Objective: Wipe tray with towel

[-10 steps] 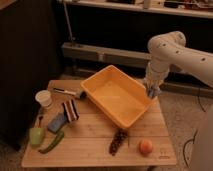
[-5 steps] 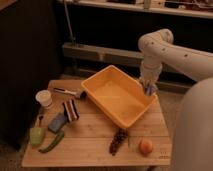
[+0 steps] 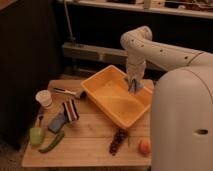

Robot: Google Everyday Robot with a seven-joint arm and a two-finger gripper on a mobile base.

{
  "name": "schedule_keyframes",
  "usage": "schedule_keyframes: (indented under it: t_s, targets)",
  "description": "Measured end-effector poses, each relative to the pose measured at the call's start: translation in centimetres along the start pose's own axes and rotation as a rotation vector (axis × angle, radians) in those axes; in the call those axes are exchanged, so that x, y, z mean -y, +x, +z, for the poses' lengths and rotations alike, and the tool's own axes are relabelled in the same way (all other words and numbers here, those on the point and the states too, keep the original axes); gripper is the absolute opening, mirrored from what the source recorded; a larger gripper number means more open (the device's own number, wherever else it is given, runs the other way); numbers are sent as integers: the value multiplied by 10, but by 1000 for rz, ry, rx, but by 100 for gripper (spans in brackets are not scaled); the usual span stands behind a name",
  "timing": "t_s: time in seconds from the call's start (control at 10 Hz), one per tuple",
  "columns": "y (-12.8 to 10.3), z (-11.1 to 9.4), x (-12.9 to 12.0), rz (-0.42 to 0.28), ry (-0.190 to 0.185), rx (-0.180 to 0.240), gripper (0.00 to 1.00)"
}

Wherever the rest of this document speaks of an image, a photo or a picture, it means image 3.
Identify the wooden board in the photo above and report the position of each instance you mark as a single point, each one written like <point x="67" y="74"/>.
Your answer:
<point x="86" y="142"/>

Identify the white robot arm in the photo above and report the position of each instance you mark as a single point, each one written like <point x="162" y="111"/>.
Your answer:
<point x="181" y="117"/>

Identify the orange toy fruit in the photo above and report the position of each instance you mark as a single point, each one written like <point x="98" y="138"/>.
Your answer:
<point x="145" y="146"/>

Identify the black spoon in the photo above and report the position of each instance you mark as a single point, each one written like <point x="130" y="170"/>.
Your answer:
<point x="40" y="120"/>

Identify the grey towel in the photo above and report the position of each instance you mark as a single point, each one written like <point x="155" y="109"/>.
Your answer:
<point x="134" y="86"/>

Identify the dark grape bunch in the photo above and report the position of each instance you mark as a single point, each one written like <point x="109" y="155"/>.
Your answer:
<point x="117" y="141"/>

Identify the striped brown white cloth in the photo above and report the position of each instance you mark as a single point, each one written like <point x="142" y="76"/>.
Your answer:
<point x="70" y="110"/>

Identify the green chili pepper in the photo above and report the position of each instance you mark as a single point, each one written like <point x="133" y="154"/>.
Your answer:
<point x="60" y="135"/>

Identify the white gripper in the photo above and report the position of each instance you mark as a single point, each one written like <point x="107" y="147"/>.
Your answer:
<point x="135" y="71"/>

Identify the yellow plastic tray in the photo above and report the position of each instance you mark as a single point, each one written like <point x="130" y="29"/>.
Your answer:
<point x="109" y="91"/>

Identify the upper wooden shelf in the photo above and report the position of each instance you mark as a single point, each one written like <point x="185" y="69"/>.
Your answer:
<point x="151" y="6"/>

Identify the long metal shelf rail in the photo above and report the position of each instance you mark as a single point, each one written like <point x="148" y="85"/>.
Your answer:
<point x="94" y="53"/>

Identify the blue grey sponge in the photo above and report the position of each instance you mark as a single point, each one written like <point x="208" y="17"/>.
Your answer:
<point x="57" y="123"/>

